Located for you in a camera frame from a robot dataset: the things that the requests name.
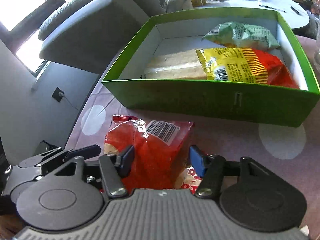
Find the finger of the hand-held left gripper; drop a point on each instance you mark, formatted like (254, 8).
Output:
(82, 152)

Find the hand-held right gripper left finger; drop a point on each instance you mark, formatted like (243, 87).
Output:
(126, 160)

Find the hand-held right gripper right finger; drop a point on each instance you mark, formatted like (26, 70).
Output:
(197, 161)

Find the red noodle packet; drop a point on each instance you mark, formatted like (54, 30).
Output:
(191, 181)

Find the red transparent snack packet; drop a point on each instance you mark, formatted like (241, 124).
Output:
(152, 155)

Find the green cardboard box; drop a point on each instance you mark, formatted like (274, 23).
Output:
(212, 100)

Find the sliced bread packet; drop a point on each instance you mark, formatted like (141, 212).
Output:
(172, 65)

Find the yellow striped snack packet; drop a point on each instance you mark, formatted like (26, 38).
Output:
(245, 66)

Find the green snack packet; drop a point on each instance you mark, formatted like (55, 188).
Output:
(245, 35)

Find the pink dotted tablecloth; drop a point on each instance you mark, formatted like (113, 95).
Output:
(237, 150)

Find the black floor socket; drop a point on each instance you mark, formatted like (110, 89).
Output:
(58, 95)

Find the grey sofa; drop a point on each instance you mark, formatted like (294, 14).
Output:
(100, 20)

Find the grey cushion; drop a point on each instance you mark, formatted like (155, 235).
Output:
(177, 0)

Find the white round table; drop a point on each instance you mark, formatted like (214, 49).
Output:
(250, 3)

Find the thin pen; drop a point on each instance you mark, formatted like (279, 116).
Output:
(271, 8)

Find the black marker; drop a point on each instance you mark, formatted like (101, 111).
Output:
(295, 10)

